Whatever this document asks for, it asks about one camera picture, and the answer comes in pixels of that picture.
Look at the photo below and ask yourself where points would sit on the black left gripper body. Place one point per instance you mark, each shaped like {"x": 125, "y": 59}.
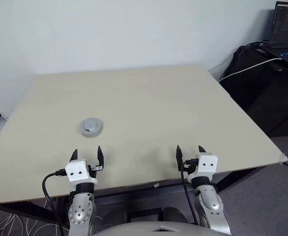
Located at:
{"x": 92, "y": 169}

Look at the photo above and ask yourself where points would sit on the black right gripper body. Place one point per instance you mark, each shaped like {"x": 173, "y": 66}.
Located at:
{"x": 191, "y": 165}

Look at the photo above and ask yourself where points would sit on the round silver motor lid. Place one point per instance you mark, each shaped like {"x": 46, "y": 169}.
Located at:
{"x": 90, "y": 124}

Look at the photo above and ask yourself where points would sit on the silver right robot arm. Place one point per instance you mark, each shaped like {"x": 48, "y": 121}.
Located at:
{"x": 210, "y": 201}

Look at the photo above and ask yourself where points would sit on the small white tag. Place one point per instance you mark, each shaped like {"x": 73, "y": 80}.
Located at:
{"x": 155, "y": 185}

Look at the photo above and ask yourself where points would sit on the silver robot torso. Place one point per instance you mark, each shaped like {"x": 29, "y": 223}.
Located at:
{"x": 158, "y": 229}

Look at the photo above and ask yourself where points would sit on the black cabinet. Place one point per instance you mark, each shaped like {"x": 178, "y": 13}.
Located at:
{"x": 262, "y": 98}

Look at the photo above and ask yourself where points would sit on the clear table corner guard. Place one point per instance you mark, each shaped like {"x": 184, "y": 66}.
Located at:
{"x": 284, "y": 158}

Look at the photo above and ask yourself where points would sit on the dark rug with white lines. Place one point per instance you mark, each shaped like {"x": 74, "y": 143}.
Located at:
{"x": 18, "y": 223}

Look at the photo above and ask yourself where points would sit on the black open laptop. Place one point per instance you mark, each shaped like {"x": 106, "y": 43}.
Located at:
{"x": 286, "y": 29}

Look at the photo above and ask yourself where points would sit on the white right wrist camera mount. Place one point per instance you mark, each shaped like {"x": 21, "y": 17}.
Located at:
{"x": 206, "y": 166}

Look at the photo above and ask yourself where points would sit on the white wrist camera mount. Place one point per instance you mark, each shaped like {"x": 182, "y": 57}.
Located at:
{"x": 77, "y": 172}
{"x": 206, "y": 166}

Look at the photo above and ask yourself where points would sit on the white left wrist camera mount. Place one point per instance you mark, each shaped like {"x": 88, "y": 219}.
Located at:
{"x": 77, "y": 172}

